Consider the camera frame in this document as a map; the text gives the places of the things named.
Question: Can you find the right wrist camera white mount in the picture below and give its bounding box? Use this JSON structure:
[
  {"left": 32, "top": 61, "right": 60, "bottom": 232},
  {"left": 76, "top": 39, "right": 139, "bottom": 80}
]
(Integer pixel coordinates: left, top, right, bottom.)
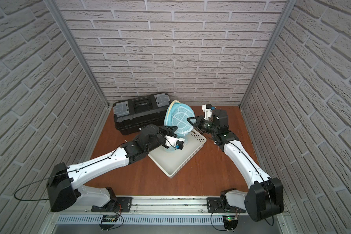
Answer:
[{"left": 202, "top": 104, "right": 215, "bottom": 121}]

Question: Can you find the left controller circuit board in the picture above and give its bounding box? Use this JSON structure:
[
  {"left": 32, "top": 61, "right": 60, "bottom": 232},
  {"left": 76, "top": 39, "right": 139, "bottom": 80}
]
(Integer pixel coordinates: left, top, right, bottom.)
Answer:
[{"left": 99, "top": 215, "right": 121, "bottom": 231}]

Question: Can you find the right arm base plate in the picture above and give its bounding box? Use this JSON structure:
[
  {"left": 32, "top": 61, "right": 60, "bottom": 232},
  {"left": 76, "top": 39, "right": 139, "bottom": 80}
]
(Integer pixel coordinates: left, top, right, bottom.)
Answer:
[{"left": 206, "top": 197, "right": 246, "bottom": 214}]

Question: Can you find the white perforated plastic basket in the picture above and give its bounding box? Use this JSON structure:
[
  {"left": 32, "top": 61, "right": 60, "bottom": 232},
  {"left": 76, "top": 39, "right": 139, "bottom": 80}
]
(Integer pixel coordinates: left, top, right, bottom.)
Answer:
[{"left": 148, "top": 130, "right": 206, "bottom": 178}]

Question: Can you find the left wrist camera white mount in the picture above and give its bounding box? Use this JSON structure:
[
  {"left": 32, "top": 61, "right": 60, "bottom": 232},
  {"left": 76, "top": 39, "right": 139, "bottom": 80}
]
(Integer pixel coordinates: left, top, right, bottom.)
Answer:
[{"left": 163, "top": 136, "right": 185, "bottom": 150}]

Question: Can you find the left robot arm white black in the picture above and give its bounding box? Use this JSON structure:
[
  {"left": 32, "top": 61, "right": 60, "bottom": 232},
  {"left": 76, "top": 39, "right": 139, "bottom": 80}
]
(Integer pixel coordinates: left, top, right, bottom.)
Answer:
[{"left": 46, "top": 124, "right": 185, "bottom": 212}]

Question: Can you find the teal mesh laundry bag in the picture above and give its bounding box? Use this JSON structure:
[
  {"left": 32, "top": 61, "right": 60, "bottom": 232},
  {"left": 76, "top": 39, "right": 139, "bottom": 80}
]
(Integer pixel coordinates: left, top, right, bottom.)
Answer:
[{"left": 164, "top": 100, "right": 195, "bottom": 152}]

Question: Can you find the aluminium corner post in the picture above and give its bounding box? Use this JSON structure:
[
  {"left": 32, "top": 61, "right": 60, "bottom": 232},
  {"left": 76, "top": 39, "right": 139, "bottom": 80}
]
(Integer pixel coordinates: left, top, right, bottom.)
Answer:
[
  {"left": 239, "top": 0, "right": 296, "bottom": 109},
  {"left": 44, "top": 0, "right": 110, "bottom": 109}
]

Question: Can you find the controller circuit board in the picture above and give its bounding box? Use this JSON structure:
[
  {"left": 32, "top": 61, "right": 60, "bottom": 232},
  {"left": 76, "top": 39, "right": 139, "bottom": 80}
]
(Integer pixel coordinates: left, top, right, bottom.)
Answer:
[
  {"left": 99, "top": 215, "right": 121, "bottom": 231},
  {"left": 222, "top": 215, "right": 238, "bottom": 232}
]

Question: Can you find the left aluminium corner post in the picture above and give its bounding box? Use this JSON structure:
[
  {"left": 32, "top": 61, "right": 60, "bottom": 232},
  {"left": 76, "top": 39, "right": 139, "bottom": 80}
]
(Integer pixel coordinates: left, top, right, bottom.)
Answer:
[{"left": 44, "top": 0, "right": 110, "bottom": 109}]

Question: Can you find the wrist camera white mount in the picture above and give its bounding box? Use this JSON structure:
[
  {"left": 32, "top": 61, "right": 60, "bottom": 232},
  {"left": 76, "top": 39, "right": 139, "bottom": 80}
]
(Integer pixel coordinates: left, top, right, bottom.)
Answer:
[
  {"left": 163, "top": 136, "right": 185, "bottom": 150},
  {"left": 202, "top": 104, "right": 215, "bottom": 121}
]

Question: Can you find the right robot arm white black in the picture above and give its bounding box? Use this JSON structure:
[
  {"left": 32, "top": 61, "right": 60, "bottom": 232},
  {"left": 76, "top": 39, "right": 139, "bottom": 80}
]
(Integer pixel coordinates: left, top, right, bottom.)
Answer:
[{"left": 187, "top": 109, "right": 284, "bottom": 222}]

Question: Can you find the right controller circuit board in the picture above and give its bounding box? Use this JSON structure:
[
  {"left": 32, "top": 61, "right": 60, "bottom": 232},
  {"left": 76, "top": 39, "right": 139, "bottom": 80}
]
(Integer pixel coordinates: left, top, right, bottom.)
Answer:
[{"left": 222, "top": 215, "right": 238, "bottom": 232}]

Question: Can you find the black plastic toolbox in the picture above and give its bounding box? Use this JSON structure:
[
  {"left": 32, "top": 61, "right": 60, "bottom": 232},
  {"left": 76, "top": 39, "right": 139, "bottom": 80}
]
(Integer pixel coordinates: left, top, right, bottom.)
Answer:
[{"left": 113, "top": 93, "right": 171, "bottom": 135}]

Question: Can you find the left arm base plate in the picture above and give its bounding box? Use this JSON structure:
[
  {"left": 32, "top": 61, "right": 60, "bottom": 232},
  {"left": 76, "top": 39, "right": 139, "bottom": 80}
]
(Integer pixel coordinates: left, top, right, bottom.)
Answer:
[{"left": 91, "top": 197, "right": 133, "bottom": 213}]

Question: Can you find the right aluminium corner post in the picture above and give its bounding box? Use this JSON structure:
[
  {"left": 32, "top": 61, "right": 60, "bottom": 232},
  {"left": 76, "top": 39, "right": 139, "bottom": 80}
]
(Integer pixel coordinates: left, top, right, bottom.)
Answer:
[{"left": 239, "top": 0, "right": 296, "bottom": 109}]

